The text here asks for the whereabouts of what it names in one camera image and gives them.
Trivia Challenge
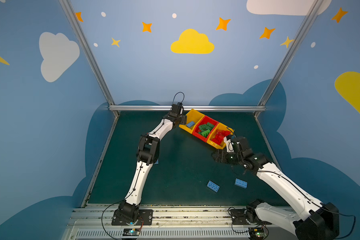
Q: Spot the light blue lego brick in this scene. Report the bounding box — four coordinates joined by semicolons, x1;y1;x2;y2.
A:
235;179;248;189
186;121;195;129
207;181;220;193

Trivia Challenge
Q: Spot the green lego brick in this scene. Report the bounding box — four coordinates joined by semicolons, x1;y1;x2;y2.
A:
198;122;215;138

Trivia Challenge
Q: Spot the light blue lego brick front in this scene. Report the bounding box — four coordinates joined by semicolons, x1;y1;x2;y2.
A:
207;181;220;193

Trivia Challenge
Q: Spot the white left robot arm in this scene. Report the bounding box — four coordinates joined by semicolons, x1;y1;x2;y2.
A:
116;103;187;224

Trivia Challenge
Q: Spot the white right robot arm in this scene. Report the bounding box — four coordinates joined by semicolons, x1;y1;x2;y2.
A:
212;135;340;240

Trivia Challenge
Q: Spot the yellow bin far left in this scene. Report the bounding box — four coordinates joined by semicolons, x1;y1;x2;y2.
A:
179;109;205;134

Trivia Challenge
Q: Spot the yellow bin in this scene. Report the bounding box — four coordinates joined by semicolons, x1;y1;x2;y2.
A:
179;109;205;134
207;123;233;149

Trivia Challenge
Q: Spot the red middle bin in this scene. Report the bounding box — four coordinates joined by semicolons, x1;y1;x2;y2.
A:
192;116;219;142

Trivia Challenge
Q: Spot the yellow bin near right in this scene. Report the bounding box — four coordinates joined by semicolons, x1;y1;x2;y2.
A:
207;123;233;149

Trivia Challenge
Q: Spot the green circuit board right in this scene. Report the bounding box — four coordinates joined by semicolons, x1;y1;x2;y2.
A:
248;228;269;240

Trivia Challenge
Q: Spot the green circuit board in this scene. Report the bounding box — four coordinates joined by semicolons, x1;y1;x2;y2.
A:
123;229;141;237
248;228;269;240

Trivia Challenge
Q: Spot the green circuit board left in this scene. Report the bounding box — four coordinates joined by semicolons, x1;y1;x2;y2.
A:
123;229;141;237

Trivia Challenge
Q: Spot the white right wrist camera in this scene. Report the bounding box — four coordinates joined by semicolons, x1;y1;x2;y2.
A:
224;135;234;153

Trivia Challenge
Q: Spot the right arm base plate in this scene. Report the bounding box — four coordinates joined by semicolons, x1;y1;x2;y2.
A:
228;207;272;225

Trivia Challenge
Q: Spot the aluminium back frame rail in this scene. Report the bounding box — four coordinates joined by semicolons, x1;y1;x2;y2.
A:
109;105;266;112

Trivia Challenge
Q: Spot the aluminium right corner post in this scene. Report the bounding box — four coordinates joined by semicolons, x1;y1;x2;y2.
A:
258;0;324;111

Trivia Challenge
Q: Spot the aluminium corner post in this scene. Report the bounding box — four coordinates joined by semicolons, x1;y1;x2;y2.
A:
59;0;115;107
258;0;324;111

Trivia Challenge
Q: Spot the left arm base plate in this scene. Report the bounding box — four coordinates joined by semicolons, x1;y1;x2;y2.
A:
112;209;154;226

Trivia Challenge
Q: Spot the front aluminium rail bed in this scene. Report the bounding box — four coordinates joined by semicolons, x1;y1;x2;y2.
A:
62;205;296;240

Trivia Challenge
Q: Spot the aluminium left corner post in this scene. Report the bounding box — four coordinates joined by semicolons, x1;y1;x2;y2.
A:
59;0;115;107

